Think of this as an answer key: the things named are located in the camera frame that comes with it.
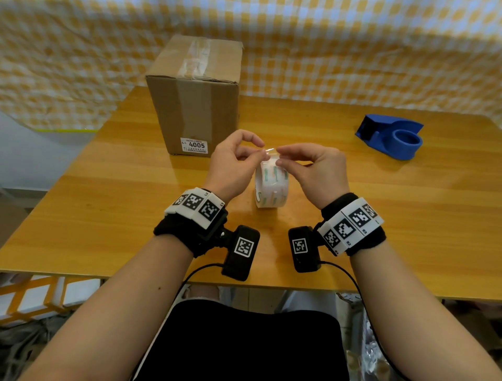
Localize yellow checkered cloth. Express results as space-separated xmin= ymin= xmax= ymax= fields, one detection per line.
xmin=0 ymin=0 xmax=502 ymax=132

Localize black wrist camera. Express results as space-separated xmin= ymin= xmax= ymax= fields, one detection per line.
xmin=221 ymin=225 xmax=261 ymax=282
xmin=288 ymin=226 xmax=322 ymax=274

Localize clear tape strip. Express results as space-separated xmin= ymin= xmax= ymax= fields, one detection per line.
xmin=176 ymin=37 xmax=212 ymax=142

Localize blue tape dispenser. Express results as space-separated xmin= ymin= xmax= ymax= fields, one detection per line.
xmin=355 ymin=114 xmax=425 ymax=161

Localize black marker wristband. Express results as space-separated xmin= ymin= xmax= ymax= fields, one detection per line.
xmin=316 ymin=192 xmax=387 ymax=257
xmin=153 ymin=187 xmax=229 ymax=258

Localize brown cardboard box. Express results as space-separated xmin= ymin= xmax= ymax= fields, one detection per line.
xmin=145 ymin=34 xmax=244 ymax=157

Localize person's right hand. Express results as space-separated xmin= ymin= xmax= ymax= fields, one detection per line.
xmin=275 ymin=142 xmax=350 ymax=211

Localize person's left hand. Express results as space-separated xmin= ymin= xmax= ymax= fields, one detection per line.
xmin=202 ymin=129 xmax=271 ymax=205

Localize grey cable bundle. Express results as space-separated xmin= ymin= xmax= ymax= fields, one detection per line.
xmin=0 ymin=318 xmax=67 ymax=381

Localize person's black shorts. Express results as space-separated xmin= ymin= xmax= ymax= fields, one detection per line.
xmin=131 ymin=298 xmax=350 ymax=381

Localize person's left forearm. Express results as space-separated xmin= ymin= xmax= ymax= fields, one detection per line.
xmin=19 ymin=234 xmax=194 ymax=381

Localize black camera cable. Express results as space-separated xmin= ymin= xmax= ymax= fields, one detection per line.
xmin=174 ymin=263 xmax=224 ymax=299
xmin=320 ymin=260 xmax=413 ymax=381

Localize person's right forearm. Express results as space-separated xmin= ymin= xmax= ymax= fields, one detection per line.
xmin=349 ymin=240 xmax=502 ymax=381

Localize clear tape roll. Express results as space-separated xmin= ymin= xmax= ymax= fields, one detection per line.
xmin=254 ymin=147 xmax=290 ymax=209

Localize trash bin with black bag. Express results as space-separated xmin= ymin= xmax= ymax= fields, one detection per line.
xmin=341 ymin=298 xmax=393 ymax=381

